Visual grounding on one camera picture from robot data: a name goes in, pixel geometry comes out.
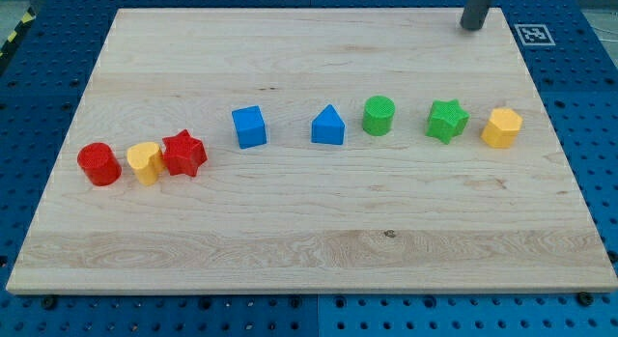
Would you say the red star block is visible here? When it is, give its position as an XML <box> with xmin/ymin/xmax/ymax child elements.
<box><xmin>162</xmin><ymin>129</ymin><xmax>208</xmax><ymax>177</ymax></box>

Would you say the green star block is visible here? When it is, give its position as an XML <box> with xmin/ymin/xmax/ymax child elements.
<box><xmin>425</xmin><ymin>99</ymin><xmax>469</xmax><ymax>145</ymax></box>

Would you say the blue triangle block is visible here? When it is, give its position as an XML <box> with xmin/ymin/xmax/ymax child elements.
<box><xmin>311</xmin><ymin>104</ymin><xmax>346</xmax><ymax>145</ymax></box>

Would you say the blue cube block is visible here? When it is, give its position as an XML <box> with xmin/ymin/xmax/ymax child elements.
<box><xmin>232</xmin><ymin>105</ymin><xmax>267</xmax><ymax>149</ymax></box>

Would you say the green cylinder block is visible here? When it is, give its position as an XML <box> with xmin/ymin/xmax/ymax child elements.
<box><xmin>362</xmin><ymin>96</ymin><xmax>395</xmax><ymax>136</ymax></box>

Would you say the light wooden board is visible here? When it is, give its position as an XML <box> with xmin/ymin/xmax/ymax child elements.
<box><xmin>7</xmin><ymin>8</ymin><xmax>617</xmax><ymax>295</ymax></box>

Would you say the yellow heart block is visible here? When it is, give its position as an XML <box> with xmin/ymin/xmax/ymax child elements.
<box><xmin>126</xmin><ymin>142</ymin><xmax>165</xmax><ymax>186</ymax></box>

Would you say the yellow hexagon block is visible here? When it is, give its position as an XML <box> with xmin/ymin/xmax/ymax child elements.
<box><xmin>481</xmin><ymin>108</ymin><xmax>523</xmax><ymax>149</ymax></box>

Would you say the red cylinder block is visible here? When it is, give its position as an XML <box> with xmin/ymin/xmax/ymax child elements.
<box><xmin>77</xmin><ymin>142</ymin><xmax>122</xmax><ymax>186</ymax></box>

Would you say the white fiducial marker tag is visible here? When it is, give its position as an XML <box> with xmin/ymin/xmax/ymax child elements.
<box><xmin>515</xmin><ymin>23</ymin><xmax>555</xmax><ymax>46</ymax></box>

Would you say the black bolt left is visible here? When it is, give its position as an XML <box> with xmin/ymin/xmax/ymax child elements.
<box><xmin>41</xmin><ymin>295</ymin><xmax>58</xmax><ymax>310</ymax></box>

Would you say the black bolt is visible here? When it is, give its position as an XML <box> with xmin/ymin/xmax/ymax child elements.
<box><xmin>576</xmin><ymin>292</ymin><xmax>595</xmax><ymax>307</ymax></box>
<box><xmin>41</xmin><ymin>295</ymin><xmax>58</xmax><ymax>310</ymax></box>

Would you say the black bolt right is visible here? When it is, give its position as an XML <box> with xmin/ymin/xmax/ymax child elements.
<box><xmin>576</xmin><ymin>292</ymin><xmax>595</xmax><ymax>307</ymax></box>

